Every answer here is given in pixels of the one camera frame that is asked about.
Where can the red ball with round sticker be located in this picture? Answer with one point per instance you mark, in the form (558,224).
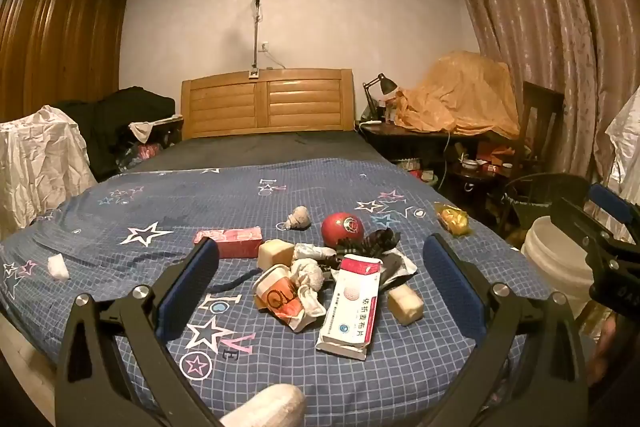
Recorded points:
(342,229)

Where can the beige cloth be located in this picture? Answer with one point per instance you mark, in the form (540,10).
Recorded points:
(142,132)

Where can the wooden wardrobe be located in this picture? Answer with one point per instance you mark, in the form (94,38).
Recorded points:
(60,32)

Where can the wooden headboard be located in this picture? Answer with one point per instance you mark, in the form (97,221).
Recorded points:
(265,102)

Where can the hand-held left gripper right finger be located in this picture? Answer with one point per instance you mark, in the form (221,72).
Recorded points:
(452,287)

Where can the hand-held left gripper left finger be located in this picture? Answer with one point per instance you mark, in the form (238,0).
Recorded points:
(187,287)

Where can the white plastic bucket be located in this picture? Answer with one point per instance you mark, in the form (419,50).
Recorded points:
(555,267)

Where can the red and pink box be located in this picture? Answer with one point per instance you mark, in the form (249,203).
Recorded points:
(227,242)

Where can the dark grey bed sheet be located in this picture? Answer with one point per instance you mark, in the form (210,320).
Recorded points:
(260,152)

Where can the crushed paper cup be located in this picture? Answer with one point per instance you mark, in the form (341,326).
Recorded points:
(275,297)

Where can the orange cloth cover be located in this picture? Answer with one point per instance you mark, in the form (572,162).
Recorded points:
(460,97)

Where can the cream foam block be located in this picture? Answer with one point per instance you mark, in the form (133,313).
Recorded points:
(405,305)
(275,252)

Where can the dark wooden desk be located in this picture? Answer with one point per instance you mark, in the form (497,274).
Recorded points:
(400,139)

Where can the pink patterned bag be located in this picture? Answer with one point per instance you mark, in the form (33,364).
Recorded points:
(147,151)

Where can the yellow snack packet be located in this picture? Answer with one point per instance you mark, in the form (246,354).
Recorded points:
(452,219)

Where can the white crumpled paper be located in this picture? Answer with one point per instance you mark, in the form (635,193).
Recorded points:
(310,304)

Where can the white printed plastic packet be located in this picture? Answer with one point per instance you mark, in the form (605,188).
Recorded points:
(400,269)

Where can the small dark round table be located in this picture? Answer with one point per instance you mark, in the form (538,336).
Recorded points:
(475,179)

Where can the white crinkled cloth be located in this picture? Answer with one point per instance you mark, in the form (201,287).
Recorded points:
(625,142)
(40,167)

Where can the black clothing pile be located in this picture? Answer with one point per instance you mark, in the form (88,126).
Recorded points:
(110,122)

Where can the small white tissue piece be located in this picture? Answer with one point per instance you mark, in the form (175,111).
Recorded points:
(57,267)

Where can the white and red medicine box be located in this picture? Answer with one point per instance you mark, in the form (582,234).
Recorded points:
(350,307)

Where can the black desk lamp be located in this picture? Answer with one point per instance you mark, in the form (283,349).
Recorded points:
(385,82)

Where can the white cloth wad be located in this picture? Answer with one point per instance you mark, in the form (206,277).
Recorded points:
(306,274)

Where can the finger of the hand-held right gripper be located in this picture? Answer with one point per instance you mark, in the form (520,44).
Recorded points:
(575,222)
(607,203)

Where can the small white bowl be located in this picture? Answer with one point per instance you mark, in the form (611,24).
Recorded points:
(470,164)

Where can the dark wooden chair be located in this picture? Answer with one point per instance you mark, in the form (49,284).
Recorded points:
(542,112)

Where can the dark wicker basket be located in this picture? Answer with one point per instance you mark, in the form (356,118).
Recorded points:
(535,192)

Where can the patterned beige curtain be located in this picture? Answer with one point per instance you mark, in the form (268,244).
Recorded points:
(550,7)

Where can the black crumpled plastic bag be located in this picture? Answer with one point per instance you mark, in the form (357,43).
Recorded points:
(377,242)

